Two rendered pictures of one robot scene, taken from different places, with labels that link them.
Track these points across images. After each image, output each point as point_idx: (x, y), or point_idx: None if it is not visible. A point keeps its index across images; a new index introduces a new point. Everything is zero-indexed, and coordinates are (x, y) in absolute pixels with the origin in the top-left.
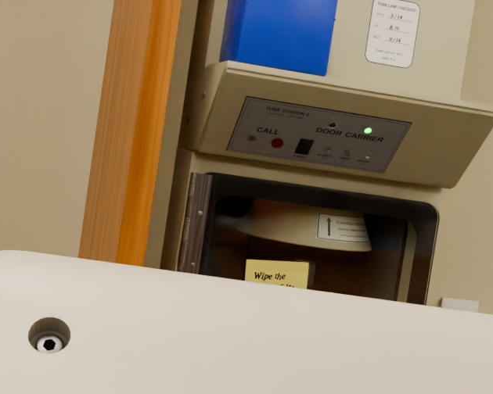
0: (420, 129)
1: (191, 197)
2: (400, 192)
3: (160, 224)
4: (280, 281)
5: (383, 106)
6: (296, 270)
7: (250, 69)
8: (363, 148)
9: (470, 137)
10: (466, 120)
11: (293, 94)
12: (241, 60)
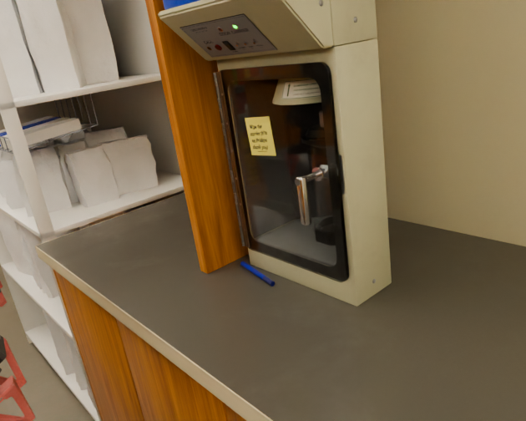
0: (253, 16)
1: (215, 86)
2: (308, 58)
3: None
4: (260, 129)
5: (221, 9)
6: (265, 121)
7: (164, 13)
8: (248, 38)
9: (280, 10)
10: (262, 0)
11: (189, 19)
12: (164, 8)
